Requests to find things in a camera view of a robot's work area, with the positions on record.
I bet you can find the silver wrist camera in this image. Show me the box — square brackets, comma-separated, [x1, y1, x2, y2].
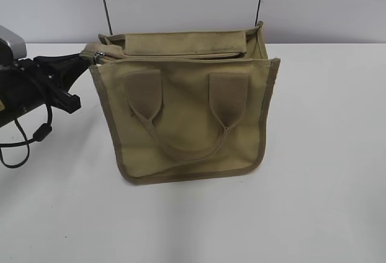
[0, 25, 27, 66]

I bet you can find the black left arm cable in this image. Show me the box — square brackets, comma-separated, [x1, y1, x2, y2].
[0, 63, 54, 167]

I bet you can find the silver zipper pull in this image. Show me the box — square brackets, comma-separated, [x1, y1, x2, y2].
[93, 51, 105, 65]

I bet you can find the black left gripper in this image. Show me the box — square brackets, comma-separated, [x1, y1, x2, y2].
[1, 53, 90, 124]

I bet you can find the yellow canvas tote bag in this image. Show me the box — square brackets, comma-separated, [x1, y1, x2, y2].
[81, 22, 280, 185]

